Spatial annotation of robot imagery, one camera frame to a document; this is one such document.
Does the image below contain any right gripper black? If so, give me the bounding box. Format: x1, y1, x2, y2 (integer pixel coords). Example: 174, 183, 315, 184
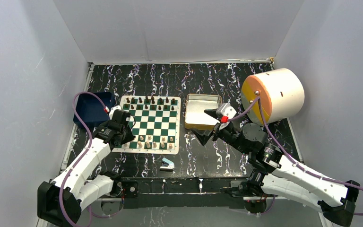
190, 108, 250, 155

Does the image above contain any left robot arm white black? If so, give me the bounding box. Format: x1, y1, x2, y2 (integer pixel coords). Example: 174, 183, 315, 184
37, 109, 135, 227

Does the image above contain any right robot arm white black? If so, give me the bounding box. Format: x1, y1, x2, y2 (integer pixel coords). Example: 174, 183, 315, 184
192, 123, 359, 227

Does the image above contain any green white chess board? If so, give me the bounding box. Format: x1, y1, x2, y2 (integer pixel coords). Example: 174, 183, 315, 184
112, 95, 182, 155

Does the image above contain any gold rimmed metal tin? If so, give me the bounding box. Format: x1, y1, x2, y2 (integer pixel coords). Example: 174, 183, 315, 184
184, 94, 222, 130

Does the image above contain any light wooden king piece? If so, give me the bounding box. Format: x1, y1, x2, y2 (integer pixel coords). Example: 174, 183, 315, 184
145, 141, 151, 148

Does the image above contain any dark blue tray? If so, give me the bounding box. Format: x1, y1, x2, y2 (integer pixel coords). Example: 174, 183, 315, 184
76, 92, 115, 128

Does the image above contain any light blue white stapler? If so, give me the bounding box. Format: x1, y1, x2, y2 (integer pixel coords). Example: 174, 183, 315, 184
160, 158, 175, 172

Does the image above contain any white cylinder orange yellow face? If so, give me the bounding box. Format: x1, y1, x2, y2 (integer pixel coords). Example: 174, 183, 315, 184
241, 68, 305, 123

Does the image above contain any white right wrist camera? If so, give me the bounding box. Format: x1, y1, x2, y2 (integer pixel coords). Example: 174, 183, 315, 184
216, 103, 237, 123

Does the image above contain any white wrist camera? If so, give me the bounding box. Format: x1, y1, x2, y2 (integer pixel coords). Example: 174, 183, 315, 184
216, 103, 237, 123
109, 105, 122, 115

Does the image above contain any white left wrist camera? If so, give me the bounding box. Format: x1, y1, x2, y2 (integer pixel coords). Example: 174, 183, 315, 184
109, 105, 122, 115

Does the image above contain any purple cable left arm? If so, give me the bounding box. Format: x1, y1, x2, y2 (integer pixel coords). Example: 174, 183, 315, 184
59, 91, 124, 227

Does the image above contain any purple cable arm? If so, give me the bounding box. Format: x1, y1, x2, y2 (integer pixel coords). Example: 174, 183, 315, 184
226, 97, 363, 217
59, 91, 124, 227

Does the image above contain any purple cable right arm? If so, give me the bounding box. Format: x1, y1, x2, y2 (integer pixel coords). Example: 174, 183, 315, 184
226, 97, 363, 217

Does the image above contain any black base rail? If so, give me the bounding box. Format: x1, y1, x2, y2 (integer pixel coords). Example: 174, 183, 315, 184
92, 177, 277, 210

